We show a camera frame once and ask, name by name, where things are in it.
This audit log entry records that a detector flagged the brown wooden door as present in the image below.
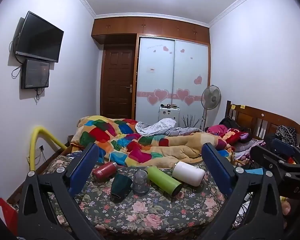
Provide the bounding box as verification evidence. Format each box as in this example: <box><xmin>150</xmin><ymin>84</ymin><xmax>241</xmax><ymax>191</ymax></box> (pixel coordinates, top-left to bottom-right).
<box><xmin>100</xmin><ymin>44</ymin><xmax>137</xmax><ymax>119</ymax></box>

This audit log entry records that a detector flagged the red plush toy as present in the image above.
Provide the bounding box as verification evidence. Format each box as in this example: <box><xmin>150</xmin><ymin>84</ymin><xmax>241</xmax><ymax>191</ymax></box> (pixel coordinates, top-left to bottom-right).
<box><xmin>220</xmin><ymin>128</ymin><xmax>251</xmax><ymax>145</ymax></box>

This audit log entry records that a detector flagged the dark green cup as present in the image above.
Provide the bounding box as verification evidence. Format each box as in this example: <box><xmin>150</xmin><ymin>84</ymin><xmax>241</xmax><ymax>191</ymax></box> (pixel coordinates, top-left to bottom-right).
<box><xmin>110</xmin><ymin>173</ymin><xmax>132</xmax><ymax>200</ymax></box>

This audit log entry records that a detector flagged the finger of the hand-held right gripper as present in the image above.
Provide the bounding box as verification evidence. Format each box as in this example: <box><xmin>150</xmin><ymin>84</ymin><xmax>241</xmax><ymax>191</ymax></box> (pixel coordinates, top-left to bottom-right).
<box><xmin>270</xmin><ymin>138</ymin><xmax>300</xmax><ymax>166</ymax></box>
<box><xmin>249</xmin><ymin>145</ymin><xmax>293</xmax><ymax>180</ymax></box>

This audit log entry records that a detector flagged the black hanging cable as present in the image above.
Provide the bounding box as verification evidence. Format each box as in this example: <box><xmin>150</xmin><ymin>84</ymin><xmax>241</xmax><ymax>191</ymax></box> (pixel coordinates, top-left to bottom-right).
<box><xmin>35</xmin><ymin>87</ymin><xmax>44</xmax><ymax>104</ymax></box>

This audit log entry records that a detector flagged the colourful patchwork blanket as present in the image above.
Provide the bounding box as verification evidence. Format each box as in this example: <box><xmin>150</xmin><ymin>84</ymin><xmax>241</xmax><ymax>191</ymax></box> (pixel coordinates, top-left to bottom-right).
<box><xmin>69</xmin><ymin>115</ymin><xmax>237</xmax><ymax>168</ymax></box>

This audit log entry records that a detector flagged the yellow foam tube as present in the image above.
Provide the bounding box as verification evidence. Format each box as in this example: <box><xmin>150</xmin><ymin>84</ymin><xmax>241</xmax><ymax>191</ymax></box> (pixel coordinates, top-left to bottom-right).
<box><xmin>28</xmin><ymin>127</ymin><xmax>68</xmax><ymax>174</ymax></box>

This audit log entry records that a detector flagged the sliding-door wardrobe with hearts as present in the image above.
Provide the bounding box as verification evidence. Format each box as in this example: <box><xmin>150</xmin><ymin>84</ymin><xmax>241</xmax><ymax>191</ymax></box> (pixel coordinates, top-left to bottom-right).
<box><xmin>134</xmin><ymin>34</ymin><xmax>212</xmax><ymax>131</ymax></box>

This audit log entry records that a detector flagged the black bag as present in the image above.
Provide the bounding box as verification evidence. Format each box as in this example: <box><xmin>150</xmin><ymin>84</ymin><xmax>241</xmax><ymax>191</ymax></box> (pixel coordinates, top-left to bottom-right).
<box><xmin>219</xmin><ymin>117</ymin><xmax>238</xmax><ymax>131</ymax></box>

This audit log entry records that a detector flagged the grey crumpled cloth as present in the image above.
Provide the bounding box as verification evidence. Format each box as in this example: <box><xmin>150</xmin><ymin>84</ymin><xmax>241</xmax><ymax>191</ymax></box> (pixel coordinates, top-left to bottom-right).
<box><xmin>135</xmin><ymin>118</ymin><xmax>205</xmax><ymax>137</ymax></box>

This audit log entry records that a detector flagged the standing pedestal fan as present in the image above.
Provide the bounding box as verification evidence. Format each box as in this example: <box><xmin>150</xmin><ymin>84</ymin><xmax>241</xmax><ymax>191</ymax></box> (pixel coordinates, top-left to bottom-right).
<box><xmin>201</xmin><ymin>85</ymin><xmax>221</xmax><ymax>131</ymax></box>

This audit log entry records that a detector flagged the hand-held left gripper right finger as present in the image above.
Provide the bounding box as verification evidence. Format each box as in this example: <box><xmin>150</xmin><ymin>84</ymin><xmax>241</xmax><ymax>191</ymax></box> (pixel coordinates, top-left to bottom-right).
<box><xmin>199</xmin><ymin>142</ymin><xmax>283</xmax><ymax>240</ymax></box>

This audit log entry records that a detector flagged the red bag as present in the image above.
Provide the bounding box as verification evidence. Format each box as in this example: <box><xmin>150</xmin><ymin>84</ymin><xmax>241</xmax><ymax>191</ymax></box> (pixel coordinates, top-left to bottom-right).
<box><xmin>0</xmin><ymin>197</ymin><xmax>19</xmax><ymax>236</ymax></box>

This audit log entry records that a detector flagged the person's right hand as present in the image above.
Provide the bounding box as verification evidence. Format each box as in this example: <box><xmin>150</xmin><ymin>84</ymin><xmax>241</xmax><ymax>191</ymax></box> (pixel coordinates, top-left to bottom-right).
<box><xmin>281</xmin><ymin>197</ymin><xmax>292</xmax><ymax>217</ymax></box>

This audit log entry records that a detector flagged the black and white patterned cloth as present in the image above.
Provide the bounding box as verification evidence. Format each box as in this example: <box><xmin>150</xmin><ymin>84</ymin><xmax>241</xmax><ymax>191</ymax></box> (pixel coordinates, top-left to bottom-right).
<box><xmin>275</xmin><ymin>125</ymin><xmax>298</xmax><ymax>144</ymax></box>

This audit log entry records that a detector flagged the bundle of dark twigs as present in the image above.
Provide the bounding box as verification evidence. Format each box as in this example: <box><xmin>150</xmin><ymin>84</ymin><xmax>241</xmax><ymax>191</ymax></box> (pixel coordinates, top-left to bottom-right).
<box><xmin>181</xmin><ymin>114</ymin><xmax>202</xmax><ymax>129</ymax></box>

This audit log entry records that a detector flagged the white thermos bottle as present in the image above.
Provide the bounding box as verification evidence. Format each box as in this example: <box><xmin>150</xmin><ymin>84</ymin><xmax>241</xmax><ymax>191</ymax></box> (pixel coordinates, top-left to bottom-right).
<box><xmin>172</xmin><ymin>161</ymin><xmax>205</xmax><ymax>187</ymax></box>

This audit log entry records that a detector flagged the wooden bed headboard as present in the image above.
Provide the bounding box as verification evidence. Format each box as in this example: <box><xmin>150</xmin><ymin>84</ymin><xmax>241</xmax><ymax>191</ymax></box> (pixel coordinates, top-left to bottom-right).
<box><xmin>225</xmin><ymin>100</ymin><xmax>300</xmax><ymax>153</ymax></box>

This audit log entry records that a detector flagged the clear glass cup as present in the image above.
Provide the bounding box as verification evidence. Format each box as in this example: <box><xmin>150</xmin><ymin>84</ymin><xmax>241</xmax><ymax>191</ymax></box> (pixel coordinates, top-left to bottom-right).
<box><xmin>132</xmin><ymin>169</ymin><xmax>150</xmax><ymax>196</ymax></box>

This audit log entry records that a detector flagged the black looped cable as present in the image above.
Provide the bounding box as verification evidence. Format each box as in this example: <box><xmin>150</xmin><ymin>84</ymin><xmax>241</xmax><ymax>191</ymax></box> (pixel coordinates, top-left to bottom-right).
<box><xmin>11</xmin><ymin>64</ymin><xmax>23</xmax><ymax>79</ymax></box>

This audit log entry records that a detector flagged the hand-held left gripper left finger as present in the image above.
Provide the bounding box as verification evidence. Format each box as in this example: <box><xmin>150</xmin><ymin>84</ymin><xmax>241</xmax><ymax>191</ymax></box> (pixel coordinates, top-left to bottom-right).
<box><xmin>17</xmin><ymin>142</ymin><xmax>108</xmax><ymax>240</ymax></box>

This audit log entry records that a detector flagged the wall-mounted black television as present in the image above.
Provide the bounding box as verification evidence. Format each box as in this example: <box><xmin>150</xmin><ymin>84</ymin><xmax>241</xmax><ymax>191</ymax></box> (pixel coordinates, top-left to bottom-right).
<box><xmin>15</xmin><ymin>11</ymin><xmax>64</xmax><ymax>63</ymax></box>

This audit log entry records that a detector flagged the small wall-mounted black monitor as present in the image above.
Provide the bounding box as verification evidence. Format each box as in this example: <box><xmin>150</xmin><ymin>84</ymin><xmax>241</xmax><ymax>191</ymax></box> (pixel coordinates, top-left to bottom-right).
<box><xmin>21</xmin><ymin>59</ymin><xmax>50</xmax><ymax>90</ymax></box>

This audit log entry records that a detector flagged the wooden overhead cabinet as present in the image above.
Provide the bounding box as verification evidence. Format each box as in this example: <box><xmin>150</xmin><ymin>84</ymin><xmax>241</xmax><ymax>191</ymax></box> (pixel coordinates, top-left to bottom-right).
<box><xmin>91</xmin><ymin>17</ymin><xmax>211</xmax><ymax>43</ymax></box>

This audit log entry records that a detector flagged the floral bed sheet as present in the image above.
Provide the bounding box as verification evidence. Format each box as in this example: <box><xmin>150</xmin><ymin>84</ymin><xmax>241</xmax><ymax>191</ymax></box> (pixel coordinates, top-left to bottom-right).
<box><xmin>41</xmin><ymin>155</ymin><xmax>240</xmax><ymax>237</ymax></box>

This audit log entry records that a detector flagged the green thermos bottle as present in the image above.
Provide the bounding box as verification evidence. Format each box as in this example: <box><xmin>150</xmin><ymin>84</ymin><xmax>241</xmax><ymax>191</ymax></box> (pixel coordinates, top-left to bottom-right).
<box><xmin>146</xmin><ymin>166</ymin><xmax>183</xmax><ymax>197</ymax></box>

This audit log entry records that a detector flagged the pink clothing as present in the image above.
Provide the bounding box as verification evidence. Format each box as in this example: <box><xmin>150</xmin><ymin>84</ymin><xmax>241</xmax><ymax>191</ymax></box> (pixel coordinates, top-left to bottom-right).
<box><xmin>206</xmin><ymin>124</ymin><xmax>228</xmax><ymax>137</ymax></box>

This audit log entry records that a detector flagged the pile of clothes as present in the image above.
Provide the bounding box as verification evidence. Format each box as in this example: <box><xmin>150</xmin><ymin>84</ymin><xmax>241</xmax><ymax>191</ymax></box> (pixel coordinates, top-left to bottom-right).
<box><xmin>233</xmin><ymin>140</ymin><xmax>266</xmax><ymax>161</ymax></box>

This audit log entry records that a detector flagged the white appliance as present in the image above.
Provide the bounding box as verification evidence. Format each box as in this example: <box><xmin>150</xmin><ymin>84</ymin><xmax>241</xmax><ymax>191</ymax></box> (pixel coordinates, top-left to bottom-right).
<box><xmin>158</xmin><ymin>106</ymin><xmax>181</xmax><ymax>128</ymax></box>

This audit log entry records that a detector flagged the red thermos bottle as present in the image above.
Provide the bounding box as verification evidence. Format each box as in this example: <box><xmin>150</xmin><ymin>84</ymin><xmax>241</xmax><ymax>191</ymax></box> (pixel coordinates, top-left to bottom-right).
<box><xmin>92</xmin><ymin>162</ymin><xmax>118</xmax><ymax>182</ymax></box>

